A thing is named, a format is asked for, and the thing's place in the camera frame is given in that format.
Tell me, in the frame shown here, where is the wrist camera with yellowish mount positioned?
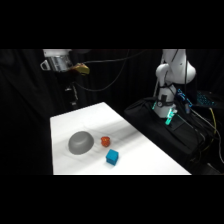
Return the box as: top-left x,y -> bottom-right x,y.
67,62 -> 91,77

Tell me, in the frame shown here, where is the black keyboard with blue glow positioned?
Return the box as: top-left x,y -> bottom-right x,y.
195,90 -> 219,108

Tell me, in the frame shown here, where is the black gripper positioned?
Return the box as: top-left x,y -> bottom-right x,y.
61,70 -> 81,108

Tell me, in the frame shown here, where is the yellow cable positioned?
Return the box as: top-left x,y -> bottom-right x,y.
199,108 -> 224,151

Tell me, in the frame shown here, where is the blue cube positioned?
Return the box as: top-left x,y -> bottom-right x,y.
105,148 -> 120,167

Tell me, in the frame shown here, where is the small green light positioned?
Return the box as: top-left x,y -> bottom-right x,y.
165,108 -> 177,127

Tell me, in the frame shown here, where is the black robot stand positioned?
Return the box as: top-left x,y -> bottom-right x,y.
123,97 -> 208,169

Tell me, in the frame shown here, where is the blue lit electronics board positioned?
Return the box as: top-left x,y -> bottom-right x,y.
176,87 -> 195,108

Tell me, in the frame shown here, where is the grey bowl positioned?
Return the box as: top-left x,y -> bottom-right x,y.
67,130 -> 95,156

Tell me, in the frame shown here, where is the black curtain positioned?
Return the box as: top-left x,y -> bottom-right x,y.
0,49 -> 224,176

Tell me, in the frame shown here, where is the small red orange object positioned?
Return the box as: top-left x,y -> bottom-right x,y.
100,135 -> 112,148

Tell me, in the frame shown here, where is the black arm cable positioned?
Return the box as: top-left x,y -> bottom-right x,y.
74,49 -> 149,93

